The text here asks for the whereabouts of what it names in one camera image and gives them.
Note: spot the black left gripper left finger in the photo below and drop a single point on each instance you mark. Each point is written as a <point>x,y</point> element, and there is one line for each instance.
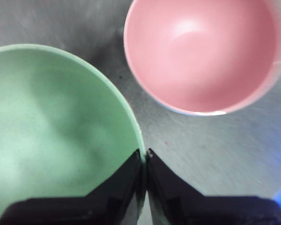
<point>89,211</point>

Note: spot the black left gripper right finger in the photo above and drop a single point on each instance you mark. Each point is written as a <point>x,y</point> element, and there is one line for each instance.
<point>201,211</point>

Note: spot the green ribbed bowl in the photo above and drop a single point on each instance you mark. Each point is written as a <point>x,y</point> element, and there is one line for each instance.
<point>51,122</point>

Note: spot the red ribbed bowl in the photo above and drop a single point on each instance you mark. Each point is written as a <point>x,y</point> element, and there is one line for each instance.
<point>201,56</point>

